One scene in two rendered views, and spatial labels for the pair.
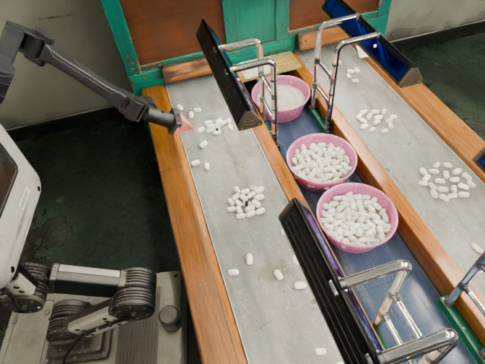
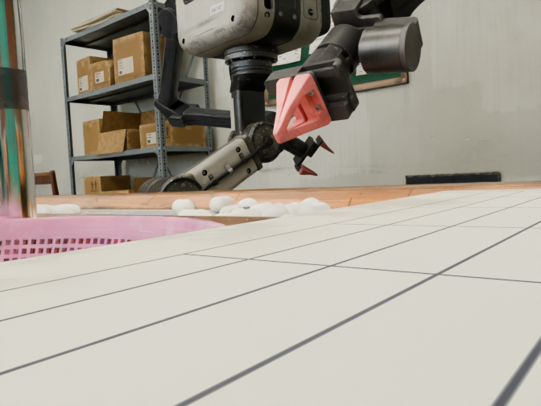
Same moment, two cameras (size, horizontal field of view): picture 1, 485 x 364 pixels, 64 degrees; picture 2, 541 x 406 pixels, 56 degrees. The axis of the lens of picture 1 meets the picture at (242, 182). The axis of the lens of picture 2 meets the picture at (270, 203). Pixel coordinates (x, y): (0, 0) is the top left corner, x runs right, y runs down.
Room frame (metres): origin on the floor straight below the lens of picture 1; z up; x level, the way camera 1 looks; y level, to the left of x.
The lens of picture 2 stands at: (1.63, -0.19, 0.79)
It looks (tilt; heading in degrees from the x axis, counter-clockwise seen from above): 3 degrees down; 141
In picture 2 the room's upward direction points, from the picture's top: 3 degrees counter-clockwise
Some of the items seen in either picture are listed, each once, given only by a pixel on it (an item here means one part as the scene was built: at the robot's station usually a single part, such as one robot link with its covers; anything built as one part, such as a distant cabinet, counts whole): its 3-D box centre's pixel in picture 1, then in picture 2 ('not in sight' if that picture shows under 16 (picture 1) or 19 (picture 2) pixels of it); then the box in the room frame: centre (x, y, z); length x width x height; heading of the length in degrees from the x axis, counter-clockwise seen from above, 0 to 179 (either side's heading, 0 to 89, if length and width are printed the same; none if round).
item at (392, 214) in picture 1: (354, 220); not in sight; (0.73, -0.37, 0.72); 0.27 x 0.27 x 0.10
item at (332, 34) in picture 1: (325, 35); not in sight; (1.77, -0.50, 0.83); 0.30 x 0.06 x 0.07; 102
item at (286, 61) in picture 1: (264, 66); not in sight; (1.65, -0.18, 0.77); 0.33 x 0.15 x 0.01; 102
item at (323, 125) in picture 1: (341, 78); not in sight; (1.31, -0.45, 0.90); 0.20 x 0.19 x 0.45; 12
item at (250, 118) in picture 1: (223, 66); not in sight; (1.21, 0.02, 1.08); 0.62 x 0.08 x 0.07; 12
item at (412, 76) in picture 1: (366, 32); not in sight; (1.33, -0.53, 1.08); 0.62 x 0.08 x 0.07; 12
